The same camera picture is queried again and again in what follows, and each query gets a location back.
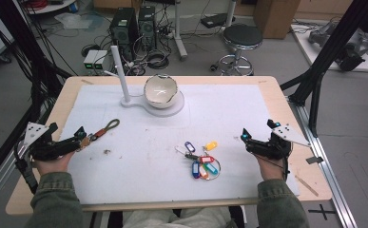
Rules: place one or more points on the white ceramic bowl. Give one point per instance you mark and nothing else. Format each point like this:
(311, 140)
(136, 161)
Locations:
(160, 91)

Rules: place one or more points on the thin wooden stick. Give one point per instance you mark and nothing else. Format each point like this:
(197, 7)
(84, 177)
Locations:
(306, 186)

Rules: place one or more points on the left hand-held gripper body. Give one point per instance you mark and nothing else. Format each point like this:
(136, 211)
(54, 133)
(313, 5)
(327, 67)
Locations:
(45, 148)

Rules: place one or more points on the grey tape piece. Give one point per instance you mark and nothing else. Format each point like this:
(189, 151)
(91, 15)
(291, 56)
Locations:
(314, 160)

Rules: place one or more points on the person's legs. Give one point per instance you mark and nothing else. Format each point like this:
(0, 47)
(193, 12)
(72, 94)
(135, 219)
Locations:
(178, 219)

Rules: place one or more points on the white board with equipment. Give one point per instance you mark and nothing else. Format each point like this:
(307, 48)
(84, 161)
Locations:
(362, 61)

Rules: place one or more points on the white table mat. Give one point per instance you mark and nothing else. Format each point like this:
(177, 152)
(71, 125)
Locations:
(159, 133)

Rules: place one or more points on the black metal frame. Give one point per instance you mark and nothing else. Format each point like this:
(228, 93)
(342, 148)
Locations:
(324, 53)

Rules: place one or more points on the aluminium rail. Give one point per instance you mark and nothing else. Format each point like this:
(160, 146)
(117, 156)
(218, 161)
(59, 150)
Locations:
(327, 164)

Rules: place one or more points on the black computer tower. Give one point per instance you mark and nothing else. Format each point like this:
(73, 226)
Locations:
(147, 25)
(123, 27)

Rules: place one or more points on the white desk leg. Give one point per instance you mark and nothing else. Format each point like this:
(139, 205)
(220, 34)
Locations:
(179, 31)

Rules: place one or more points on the white stand with pole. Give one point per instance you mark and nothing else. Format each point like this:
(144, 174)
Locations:
(165, 109)

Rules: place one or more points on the person's left hand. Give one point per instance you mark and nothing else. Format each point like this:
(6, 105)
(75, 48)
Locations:
(53, 164)

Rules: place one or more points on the white power supply box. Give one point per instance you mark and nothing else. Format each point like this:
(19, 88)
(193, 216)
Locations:
(100, 60)
(89, 60)

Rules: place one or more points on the small brown debris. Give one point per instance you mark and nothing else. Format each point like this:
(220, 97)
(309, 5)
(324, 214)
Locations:
(106, 151)

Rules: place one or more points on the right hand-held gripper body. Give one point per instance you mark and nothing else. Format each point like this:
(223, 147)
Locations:
(273, 148)

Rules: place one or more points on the wooden table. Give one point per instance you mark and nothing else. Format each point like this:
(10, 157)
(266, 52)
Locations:
(299, 95)

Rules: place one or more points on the black round stool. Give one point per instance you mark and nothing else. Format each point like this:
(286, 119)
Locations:
(242, 36)

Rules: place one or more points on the black flat device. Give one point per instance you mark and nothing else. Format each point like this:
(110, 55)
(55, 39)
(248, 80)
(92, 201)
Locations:
(215, 20)

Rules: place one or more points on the person's right hand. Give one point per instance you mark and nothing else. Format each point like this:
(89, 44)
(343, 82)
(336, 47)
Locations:
(271, 169)

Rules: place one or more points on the wooden cabinet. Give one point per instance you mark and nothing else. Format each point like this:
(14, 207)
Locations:
(276, 17)

